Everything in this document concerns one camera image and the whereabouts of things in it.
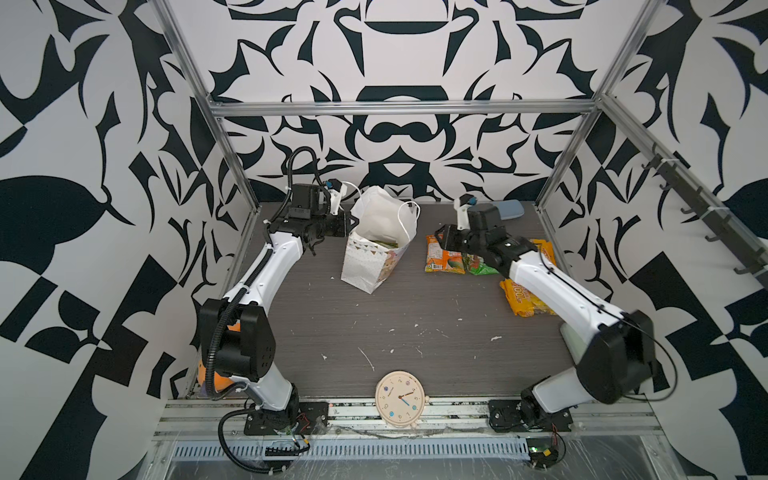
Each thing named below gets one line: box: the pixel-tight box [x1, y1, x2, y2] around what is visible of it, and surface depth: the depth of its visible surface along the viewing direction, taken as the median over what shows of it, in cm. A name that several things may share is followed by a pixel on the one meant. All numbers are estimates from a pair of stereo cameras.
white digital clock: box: [386, 185, 413, 199], surface depth 124 cm
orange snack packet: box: [424, 234, 466, 275], surface depth 103 cm
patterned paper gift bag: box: [341, 185, 421, 295], surface depth 87 cm
